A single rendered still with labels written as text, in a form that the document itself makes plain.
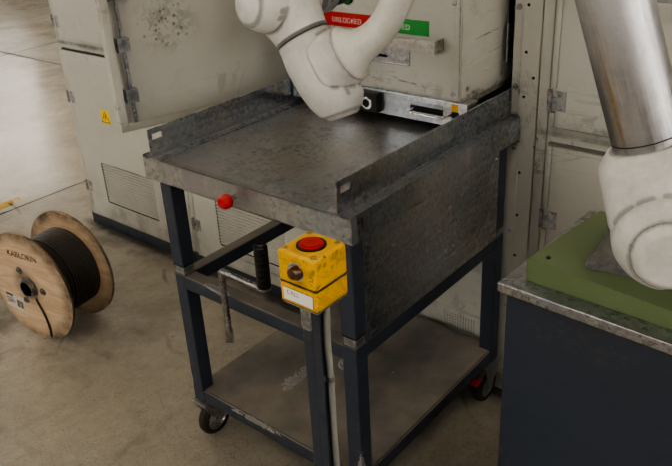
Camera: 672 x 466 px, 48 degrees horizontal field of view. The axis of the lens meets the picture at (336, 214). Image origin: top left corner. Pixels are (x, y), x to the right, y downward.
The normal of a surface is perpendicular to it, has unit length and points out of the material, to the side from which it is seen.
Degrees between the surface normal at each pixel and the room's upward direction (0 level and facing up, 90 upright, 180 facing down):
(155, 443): 0
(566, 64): 90
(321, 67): 78
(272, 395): 0
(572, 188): 90
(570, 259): 5
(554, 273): 90
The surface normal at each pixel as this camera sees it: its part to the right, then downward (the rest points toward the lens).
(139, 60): 0.57, 0.33
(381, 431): -0.05, -0.90
